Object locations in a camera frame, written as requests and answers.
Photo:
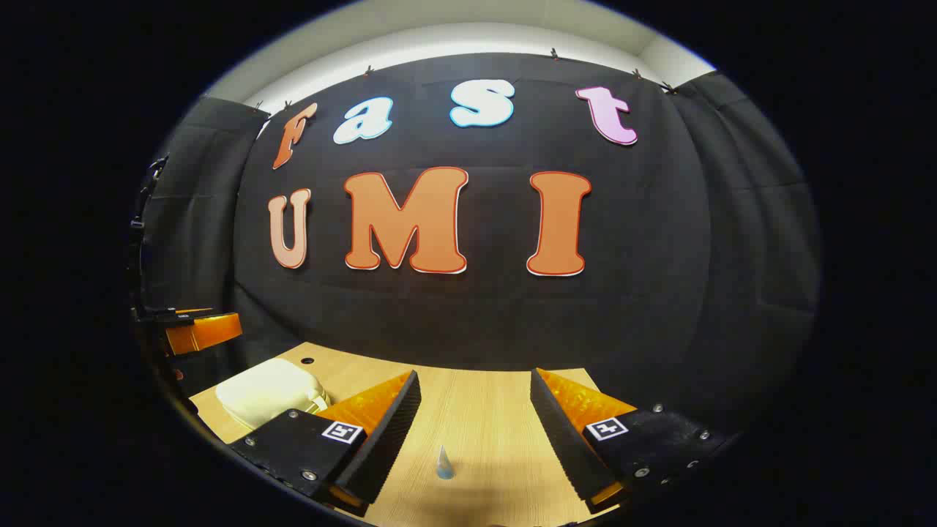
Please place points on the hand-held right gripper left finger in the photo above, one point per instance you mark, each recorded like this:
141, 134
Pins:
392, 439

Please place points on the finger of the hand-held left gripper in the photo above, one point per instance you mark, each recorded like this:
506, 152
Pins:
201, 331

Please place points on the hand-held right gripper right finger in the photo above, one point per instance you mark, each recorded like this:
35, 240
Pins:
564, 439

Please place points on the blue translucent squeeze tube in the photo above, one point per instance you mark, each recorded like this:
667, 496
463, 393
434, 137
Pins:
444, 465

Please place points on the cream yellow suitcase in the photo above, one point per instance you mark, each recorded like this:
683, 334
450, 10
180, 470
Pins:
263, 395

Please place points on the black backdrop cloth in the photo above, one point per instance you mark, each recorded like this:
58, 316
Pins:
659, 256

